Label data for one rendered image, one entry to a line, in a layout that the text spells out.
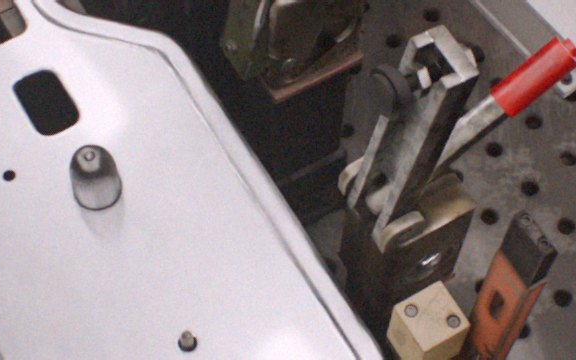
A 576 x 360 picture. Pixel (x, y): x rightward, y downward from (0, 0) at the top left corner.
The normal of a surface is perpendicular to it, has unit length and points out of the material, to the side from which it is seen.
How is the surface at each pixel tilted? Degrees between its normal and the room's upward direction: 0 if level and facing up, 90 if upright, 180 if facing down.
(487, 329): 90
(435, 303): 0
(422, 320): 0
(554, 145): 0
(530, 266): 90
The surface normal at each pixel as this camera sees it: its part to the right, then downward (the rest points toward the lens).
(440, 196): 0.02, -0.44
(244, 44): -0.84, 0.35
